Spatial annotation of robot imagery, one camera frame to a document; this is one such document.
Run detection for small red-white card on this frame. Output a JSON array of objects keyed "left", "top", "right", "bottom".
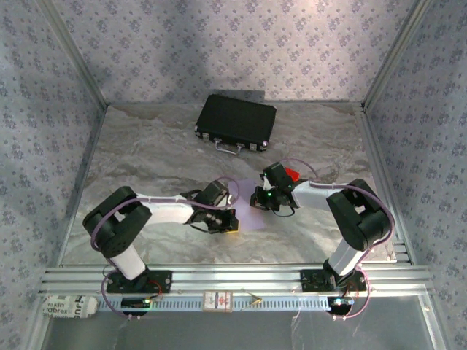
[{"left": 202, "top": 290, "right": 234, "bottom": 314}]

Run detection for small gold clip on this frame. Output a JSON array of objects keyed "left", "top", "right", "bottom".
[{"left": 242, "top": 289, "right": 263, "bottom": 307}]

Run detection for white printed paper roll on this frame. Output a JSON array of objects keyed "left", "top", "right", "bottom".
[{"left": 42, "top": 294, "right": 99, "bottom": 321}]

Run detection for wide aluminium mounting rail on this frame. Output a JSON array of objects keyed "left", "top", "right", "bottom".
[{"left": 38, "top": 265, "right": 432, "bottom": 295}]

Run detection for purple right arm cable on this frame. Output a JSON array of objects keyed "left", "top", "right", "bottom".
[{"left": 279, "top": 158, "right": 397, "bottom": 322}]

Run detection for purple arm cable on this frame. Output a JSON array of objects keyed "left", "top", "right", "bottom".
[
  {"left": 279, "top": 158, "right": 397, "bottom": 322},
  {"left": 90, "top": 176, "right": 242, "bottom": 322}
]

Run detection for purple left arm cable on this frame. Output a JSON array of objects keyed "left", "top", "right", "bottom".
[{"left": 90, "top": 176, "right": 242, "bottom": 322}]

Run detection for black briefcase with metal handle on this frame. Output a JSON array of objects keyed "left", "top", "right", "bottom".
[{"left": 194, "top": 93, "right": 277, "bottom": 158}]

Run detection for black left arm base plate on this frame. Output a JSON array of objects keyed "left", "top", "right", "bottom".
[{"left": 105, "top": 269, "right": 173, "bottom": 295}]

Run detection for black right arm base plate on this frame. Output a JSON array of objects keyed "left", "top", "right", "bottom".
[{"left": 301, "top": 268, "right": 368, "bottom": 292}]

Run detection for grey slotted cable duct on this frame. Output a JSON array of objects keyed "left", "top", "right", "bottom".
[{"left": 96, "top": 294, "right": 366, "bottom": 313}]

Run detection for aluminium frame rail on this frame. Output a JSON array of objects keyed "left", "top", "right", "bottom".
[
  {"left": 54, "top": 104, "right": 109, "bottom": 267},
  {"left": 359, "top": 104, "right": 415, "bottom": 265}
]

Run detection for aluminium frame post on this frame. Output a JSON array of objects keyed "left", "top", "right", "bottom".
[
  {"left": 419, "top": 293, "right": 452, "bottom": 350},
  {"left": 36, "top": 0, "right": 109, "bottom": 109},
  {"left": 31, "top": 313, "right": 50, "bottom": 350},
  {"left": 360, "top": 0, "right": 435, "bottom": 110}
]

